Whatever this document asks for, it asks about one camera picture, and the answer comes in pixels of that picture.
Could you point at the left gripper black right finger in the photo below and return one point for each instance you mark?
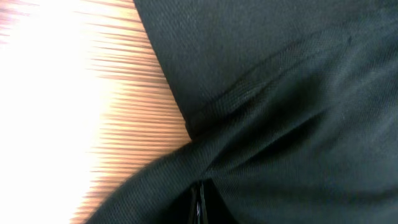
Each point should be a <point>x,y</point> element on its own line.
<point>213,209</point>

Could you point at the black t-shirt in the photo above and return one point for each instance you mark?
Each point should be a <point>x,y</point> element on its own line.
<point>291,107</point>

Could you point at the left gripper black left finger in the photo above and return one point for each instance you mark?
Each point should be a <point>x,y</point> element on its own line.
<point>186,208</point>

